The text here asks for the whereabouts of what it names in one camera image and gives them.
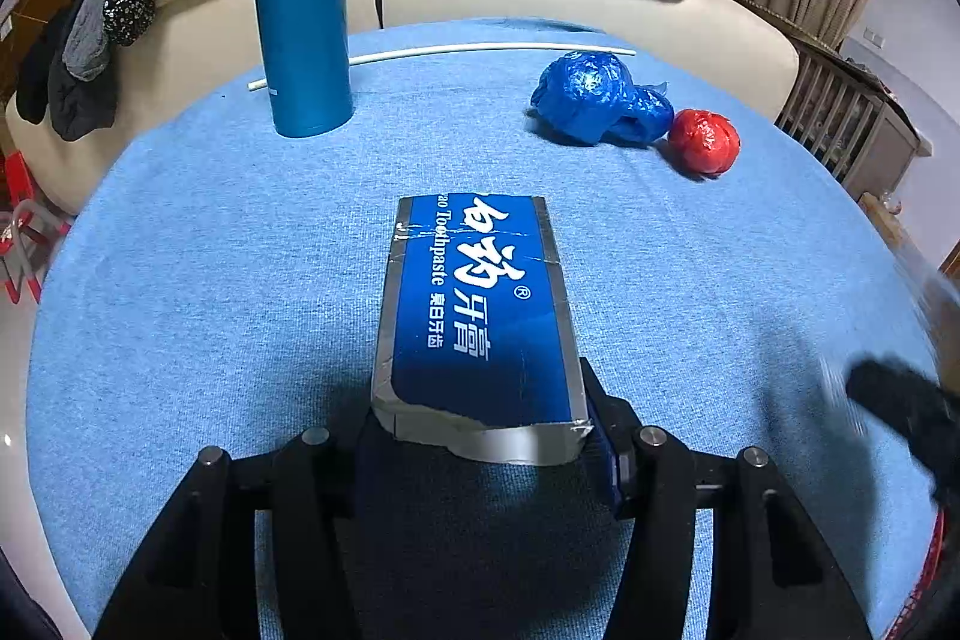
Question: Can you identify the cardboard box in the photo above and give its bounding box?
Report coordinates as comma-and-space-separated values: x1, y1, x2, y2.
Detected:
859, 190, 960, 296

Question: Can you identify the red plastic basket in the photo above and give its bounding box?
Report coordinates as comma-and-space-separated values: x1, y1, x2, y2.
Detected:
885, 509, 960, 640

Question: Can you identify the blue tablecloth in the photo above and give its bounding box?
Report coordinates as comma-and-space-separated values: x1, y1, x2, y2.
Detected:
26, 16, 947, 640

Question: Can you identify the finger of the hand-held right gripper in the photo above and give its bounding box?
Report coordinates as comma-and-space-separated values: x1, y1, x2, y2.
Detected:
846, 355, 960, 506

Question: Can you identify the blue toothpaste box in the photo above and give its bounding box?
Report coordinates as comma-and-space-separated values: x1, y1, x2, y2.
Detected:
370, 194, 593, 467

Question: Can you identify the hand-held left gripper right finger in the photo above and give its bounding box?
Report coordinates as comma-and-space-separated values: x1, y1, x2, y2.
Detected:
581, 359, 875, 640

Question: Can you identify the crumpled red plastic bag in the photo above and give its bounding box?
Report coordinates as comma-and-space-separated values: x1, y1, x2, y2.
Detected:
667, 109, 742, 176

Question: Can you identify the thin white rod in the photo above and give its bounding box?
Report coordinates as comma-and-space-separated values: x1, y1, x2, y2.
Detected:
247, 42, 637, 90

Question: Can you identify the black garment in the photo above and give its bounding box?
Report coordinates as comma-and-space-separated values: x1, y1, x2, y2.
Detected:
16, 2, 117, 142

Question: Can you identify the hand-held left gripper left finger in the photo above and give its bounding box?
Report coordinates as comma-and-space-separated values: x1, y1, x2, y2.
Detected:
90, 411, 376, 640

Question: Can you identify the grey knit garment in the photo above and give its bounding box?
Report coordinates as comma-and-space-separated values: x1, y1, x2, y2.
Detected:
61, 0, 143, 82

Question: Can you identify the crumpled blue plastic bag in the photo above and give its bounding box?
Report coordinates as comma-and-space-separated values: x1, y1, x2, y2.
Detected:
530, 51, 674, 148

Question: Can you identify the red folding stool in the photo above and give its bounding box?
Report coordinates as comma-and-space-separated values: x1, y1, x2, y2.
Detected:
0, 152, 72, 304

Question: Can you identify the wooden crib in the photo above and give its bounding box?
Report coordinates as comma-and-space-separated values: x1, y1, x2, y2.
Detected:
731, 0, 923, 191

